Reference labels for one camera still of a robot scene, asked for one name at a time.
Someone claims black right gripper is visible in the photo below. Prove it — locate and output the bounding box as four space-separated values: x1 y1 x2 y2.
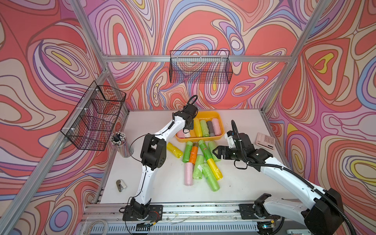
212 146 245 161

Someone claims white blue-capped roll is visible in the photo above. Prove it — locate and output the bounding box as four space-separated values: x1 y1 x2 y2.
183 129 191 138

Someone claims yellow plastic storage box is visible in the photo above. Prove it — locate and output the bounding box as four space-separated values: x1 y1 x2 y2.
175 111 225 143

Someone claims yellow trash bag roll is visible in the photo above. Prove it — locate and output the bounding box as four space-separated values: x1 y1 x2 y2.
193 117 203 138
206 158 223 180

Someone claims pink labelled trash bag roll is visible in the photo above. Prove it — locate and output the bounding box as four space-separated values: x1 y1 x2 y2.
176 130 185 139

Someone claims dark grey trash bag roll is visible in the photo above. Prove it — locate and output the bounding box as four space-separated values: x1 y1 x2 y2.
207 121 215 137

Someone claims light green trash bag roll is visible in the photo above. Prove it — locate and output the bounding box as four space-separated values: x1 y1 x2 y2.
200 119 210 137

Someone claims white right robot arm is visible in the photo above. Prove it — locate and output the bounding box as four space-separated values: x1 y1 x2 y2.
212 131 356 235

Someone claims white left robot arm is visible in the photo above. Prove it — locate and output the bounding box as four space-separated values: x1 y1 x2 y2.
125 104 198 218

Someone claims light green roll upper right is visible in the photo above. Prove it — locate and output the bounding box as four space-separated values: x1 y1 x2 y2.
208 141 221 162

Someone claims orange trash bag roll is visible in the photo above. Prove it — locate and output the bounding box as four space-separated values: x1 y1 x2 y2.
189 142 199 165

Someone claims large green trash bag roll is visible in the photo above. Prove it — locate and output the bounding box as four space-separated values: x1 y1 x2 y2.
200 163 220 192

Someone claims green roll beside orange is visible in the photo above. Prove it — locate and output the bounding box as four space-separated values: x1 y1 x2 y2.
182 141 193 163

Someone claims yellow roll upper left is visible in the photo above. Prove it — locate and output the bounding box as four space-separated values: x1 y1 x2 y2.
167 143 184 159

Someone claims pink calculator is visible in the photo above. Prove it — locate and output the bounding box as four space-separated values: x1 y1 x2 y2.
256 132 276 151

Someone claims pencil holder cup with pencils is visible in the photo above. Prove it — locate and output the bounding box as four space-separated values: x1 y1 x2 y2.
110 132 133 158

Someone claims small metal clip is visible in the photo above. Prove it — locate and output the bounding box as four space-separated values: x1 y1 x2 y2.
116 179 127 193

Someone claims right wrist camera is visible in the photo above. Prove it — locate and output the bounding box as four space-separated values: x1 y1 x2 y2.
225 131 236 148

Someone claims black wire basket on back wall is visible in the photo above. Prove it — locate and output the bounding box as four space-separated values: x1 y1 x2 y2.
169 49 233 84

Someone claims black wire basket on wall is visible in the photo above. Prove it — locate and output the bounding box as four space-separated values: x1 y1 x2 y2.
60 81 126 151
169 49 233 84

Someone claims black wire basket on left wall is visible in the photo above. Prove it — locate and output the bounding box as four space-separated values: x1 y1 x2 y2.
60 81 126 151

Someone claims metal base rail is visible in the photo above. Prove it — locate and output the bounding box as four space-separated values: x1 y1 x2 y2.
75 202 281 235

